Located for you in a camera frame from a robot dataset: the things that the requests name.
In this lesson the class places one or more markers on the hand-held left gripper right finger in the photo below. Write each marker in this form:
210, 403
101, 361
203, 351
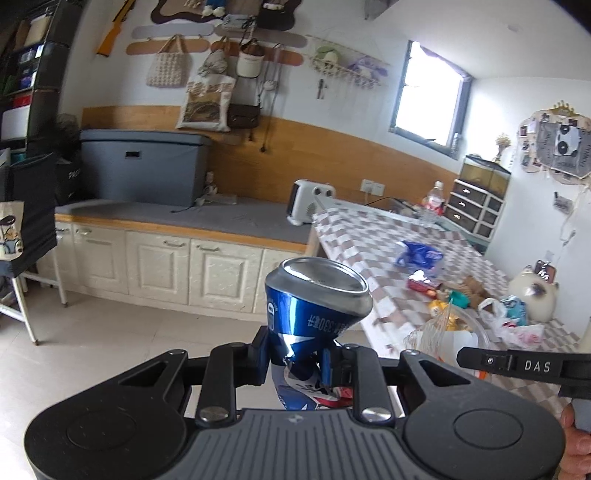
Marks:
330, 369

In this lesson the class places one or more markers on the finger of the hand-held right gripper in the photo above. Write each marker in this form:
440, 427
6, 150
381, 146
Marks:
482, 359

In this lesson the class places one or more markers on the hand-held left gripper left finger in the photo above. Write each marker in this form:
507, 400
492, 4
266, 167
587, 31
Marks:
257, 360

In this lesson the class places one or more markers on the pink white plastic bag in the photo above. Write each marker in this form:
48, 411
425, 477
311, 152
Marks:
524, 334

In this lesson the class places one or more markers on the crushed blue soda can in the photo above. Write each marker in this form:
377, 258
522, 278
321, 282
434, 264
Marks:
304, 314

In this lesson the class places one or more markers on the green packet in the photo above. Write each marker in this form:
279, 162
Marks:
459, 299

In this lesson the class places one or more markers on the yellow wrapper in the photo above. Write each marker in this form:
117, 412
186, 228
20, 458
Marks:
437, 308

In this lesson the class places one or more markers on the brown paper wrapper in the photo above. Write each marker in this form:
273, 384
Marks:
475, 286

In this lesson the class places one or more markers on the red snack packet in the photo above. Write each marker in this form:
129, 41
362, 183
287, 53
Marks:
421, 284

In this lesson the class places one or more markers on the blue plastic bag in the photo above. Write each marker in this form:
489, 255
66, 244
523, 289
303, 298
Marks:
420, 254

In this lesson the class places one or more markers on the brown shoulder bag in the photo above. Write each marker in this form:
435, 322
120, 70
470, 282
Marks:
243, 117

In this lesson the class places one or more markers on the person's right hand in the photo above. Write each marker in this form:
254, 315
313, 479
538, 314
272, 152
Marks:
579, 450

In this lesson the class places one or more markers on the white cat figurine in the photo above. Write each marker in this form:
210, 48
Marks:
531, 290

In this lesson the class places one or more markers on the wooden table leg panel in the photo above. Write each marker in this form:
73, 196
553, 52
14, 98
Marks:
314, 244

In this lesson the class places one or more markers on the checkered tablecloth table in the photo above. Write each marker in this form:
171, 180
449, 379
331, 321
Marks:
369, 240

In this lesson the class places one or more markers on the cream base cabinet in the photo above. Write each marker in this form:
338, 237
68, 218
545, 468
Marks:
157, 267

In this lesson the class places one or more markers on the dark drawer unit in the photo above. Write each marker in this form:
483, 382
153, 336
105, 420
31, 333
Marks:
471, 207

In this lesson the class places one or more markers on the white power strip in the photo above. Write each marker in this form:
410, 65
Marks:
221, 199

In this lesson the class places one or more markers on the red label water bottle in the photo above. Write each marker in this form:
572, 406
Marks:
435, 201

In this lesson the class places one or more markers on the white fan heater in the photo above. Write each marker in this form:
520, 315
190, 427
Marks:
307, 198

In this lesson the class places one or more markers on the glass fish tank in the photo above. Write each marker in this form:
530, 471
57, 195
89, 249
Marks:
480, 171

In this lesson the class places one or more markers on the dried flower vase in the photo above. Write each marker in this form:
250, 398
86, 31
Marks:
501, 143

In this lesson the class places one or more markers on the grey storage box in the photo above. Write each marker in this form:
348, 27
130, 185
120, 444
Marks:
143, 170

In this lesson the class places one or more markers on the printed canvas tote bag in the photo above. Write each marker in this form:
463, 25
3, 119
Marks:
203, 108

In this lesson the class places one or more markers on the black bag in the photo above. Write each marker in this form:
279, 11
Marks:
69, 180

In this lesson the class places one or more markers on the dark framed window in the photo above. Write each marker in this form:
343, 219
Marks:
429, 97

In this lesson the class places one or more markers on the cartoon print tote bag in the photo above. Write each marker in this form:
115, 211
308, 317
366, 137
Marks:
9, 230

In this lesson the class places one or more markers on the white bucket bag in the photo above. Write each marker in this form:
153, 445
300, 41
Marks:
250, 64

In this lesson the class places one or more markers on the beige cloth bag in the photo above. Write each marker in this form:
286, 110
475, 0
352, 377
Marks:
214, 62

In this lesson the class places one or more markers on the purple plush toy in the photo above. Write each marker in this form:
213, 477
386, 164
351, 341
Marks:
371, 65

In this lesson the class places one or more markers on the cream crochet bag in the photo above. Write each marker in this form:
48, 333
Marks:
167, 67

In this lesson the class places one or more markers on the green plush toy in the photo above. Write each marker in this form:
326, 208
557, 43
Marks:
328, 54

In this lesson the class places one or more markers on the white shelf box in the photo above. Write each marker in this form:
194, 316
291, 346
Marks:
14, 122

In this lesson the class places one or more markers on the orange toy gun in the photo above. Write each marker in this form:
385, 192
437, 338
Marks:
111, 37

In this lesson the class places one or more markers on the black storage shelf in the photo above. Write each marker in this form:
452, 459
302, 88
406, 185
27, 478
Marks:
53, 69

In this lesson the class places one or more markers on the white wall socket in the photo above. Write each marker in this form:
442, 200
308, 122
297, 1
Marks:
371, 186

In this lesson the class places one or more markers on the wall photo board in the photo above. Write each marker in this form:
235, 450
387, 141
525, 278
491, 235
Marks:
561, 143

